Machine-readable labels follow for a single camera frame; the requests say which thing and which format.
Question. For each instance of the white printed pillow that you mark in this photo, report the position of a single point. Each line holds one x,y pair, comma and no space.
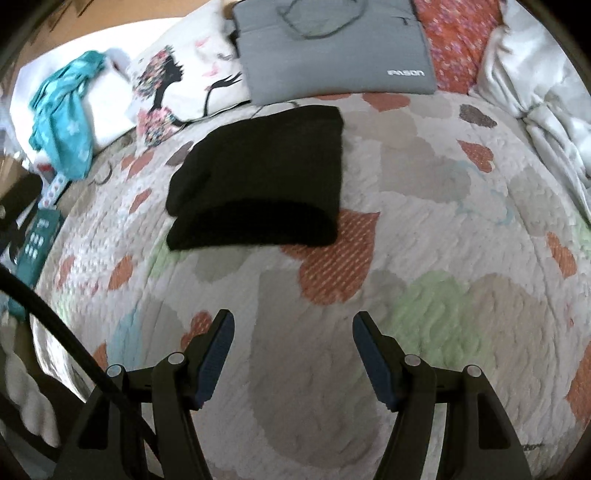
189,78

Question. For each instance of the white crumpled sheet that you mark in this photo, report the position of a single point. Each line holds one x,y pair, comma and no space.
540,78

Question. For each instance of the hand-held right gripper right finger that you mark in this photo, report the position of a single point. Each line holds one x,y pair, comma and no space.
376,364

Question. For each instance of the white dotted box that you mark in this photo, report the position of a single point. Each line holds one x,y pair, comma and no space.
53,189

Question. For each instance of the teal box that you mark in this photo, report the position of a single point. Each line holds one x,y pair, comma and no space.
39,244

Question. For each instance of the teal cloth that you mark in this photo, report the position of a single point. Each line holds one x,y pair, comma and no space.
64,124

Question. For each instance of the grey laptop bag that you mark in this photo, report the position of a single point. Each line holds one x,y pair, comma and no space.
337,50

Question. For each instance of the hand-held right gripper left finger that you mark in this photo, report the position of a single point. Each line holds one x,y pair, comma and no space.
214,360

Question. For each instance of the red floral blanket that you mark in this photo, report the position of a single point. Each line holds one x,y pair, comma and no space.
455,41

